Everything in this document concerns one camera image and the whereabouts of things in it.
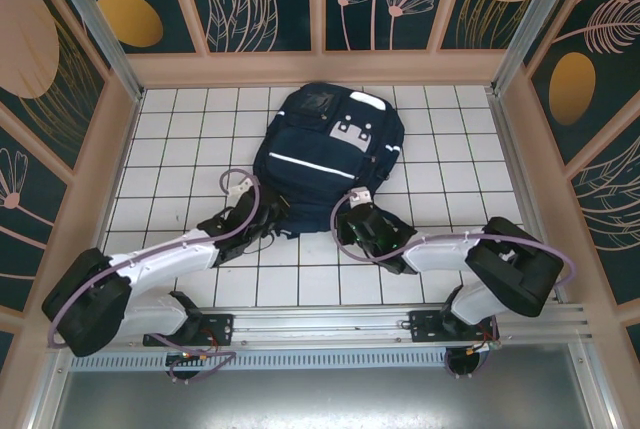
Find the navy blue backpack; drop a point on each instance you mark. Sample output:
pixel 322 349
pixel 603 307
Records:
pixel 310 149

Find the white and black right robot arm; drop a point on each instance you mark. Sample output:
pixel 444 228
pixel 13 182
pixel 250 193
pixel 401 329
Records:
pixel 440 254

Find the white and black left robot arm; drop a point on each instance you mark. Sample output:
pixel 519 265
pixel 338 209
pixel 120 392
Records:
pixel 165 261

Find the grey steel plate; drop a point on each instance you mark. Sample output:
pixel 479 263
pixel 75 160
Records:
pixel 300 399

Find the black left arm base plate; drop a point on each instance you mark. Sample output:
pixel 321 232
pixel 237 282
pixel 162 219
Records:
pixel 220 326

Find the aluminium mounting rail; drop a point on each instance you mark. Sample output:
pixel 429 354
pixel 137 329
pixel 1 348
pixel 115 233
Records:
pixel 325 324

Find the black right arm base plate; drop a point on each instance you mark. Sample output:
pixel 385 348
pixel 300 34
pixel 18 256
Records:
pixel 425 326

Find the aluminium side rail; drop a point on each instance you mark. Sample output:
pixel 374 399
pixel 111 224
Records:
pixel 500 108

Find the aluminium frame post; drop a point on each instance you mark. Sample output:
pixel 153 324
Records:
pixel 95 24
pixel 535 14

